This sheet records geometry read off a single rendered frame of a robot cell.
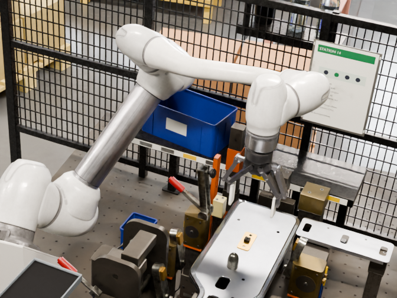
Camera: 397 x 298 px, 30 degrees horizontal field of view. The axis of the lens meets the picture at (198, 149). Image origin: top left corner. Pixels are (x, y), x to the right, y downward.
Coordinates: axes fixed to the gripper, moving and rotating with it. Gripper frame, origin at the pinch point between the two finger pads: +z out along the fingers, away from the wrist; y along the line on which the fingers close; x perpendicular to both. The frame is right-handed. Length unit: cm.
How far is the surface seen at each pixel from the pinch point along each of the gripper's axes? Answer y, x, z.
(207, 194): 14.5, -1.0, 2.0
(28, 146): 178, -142, 114
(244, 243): 0.2, 1.4, 13.4
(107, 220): 60, -23, 44
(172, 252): 15.6, 20.3, 8.9
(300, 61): 38, -207, 49
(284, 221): -7.2, -15.0, 13.7
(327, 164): -12, -49, 11
